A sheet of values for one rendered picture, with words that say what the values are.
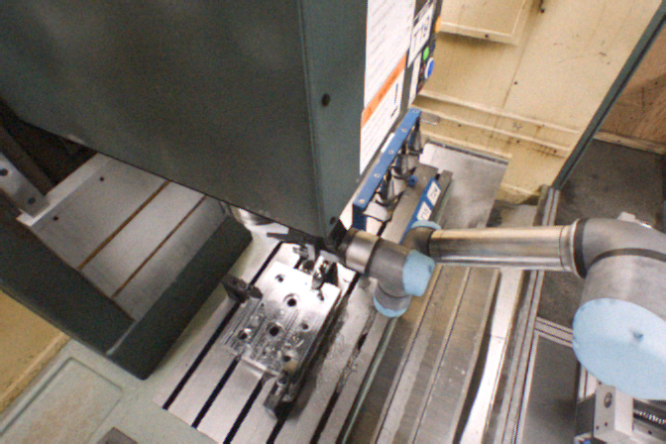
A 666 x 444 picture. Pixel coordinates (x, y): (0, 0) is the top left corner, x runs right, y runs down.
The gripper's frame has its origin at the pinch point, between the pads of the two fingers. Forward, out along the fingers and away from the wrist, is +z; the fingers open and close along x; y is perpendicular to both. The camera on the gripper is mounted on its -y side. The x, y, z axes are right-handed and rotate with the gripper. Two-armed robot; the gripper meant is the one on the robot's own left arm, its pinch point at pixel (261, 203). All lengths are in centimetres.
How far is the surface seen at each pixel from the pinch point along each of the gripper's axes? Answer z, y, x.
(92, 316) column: 44, 42, -29
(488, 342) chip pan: -62, 75, 30
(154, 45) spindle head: -2.5, -39.6, -12.5
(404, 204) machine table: -17, 53, 57
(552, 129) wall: -57, 34, 100
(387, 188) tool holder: -17.1, 16.3, 29.4
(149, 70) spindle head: -0.1, -36.1, -12.5
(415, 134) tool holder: -17, 15, 52
